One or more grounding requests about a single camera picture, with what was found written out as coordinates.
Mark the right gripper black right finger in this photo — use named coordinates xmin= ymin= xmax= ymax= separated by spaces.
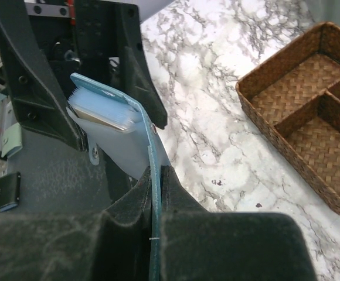
xmin=160 ymin=166 xmax=317 ymax=280

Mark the blue leather card holder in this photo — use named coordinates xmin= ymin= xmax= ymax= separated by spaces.
xmin=67 ymin=73 xmax=169 ymax=280

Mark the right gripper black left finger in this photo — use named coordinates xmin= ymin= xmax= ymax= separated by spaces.
xmin=0 ymin=172 xmax=151 ymax=280

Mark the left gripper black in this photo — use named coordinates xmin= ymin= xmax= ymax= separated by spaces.
xmin=0 ymin=1 xmax=168 ymax=151

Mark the black card holder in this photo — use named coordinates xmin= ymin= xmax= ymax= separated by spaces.
xmin=0 ymin=172 xmax=21 ymax=213

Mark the gold credit card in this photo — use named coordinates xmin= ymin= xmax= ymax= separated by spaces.
xmin=73 ymin=107 xmax=133 ymax=131

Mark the mint green card holder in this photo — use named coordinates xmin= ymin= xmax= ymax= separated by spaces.
xmin=1 ymin=123 xmax=23 ymax=158

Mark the brown woven divided basket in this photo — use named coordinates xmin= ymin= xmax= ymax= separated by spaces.
xmin=236 ymin=22 xmax=340 ymax=214

